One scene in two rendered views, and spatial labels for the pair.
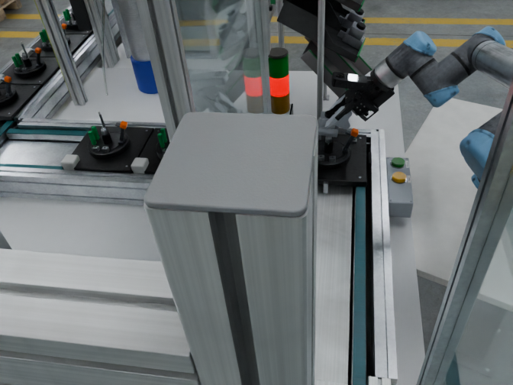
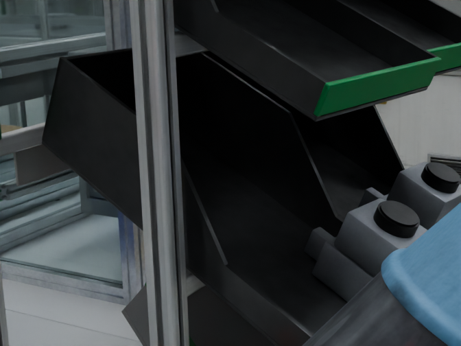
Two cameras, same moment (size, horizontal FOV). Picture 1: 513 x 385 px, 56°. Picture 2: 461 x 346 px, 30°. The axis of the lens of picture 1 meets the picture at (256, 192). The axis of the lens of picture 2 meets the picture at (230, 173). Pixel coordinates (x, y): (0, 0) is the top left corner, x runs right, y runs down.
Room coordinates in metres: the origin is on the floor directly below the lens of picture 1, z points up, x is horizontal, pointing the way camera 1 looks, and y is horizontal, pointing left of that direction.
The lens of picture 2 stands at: (0.92, -0.45, 1.44)
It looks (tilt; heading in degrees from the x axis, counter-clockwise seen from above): 14 degrees down; 18
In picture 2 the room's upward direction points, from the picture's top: 2 degrees counter-clockwise
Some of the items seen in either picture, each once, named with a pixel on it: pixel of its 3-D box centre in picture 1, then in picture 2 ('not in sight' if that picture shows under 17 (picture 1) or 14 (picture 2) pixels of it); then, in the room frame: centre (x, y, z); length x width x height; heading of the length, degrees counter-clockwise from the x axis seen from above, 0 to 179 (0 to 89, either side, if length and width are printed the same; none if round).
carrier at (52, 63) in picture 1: (26, 61); not in sight; (2.02, 0.95, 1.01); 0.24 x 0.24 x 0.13; 77
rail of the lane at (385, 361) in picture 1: (377, 234); not in sight; (0.90, -0.32, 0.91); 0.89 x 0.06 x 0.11; 167
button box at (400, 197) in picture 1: (398, 186); not in sight; (1.07, -0.43, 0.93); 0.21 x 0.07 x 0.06; 167
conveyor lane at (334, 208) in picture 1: (313, 237); not in sight; (0.92, -0.15, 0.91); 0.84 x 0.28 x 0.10; 167
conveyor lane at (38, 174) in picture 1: (185, 163); not in sight; (1.31, 0.23, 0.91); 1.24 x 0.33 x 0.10; 77
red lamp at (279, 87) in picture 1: (279, 82); not in sight; (1.04, -0.08, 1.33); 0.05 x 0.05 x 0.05
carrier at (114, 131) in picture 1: (105, 136); not in sight; (1.37, 0.49, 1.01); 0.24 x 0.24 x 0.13; 77
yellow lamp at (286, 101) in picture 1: (279, 100); not in sight; (1.04, -0.08, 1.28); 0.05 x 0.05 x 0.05
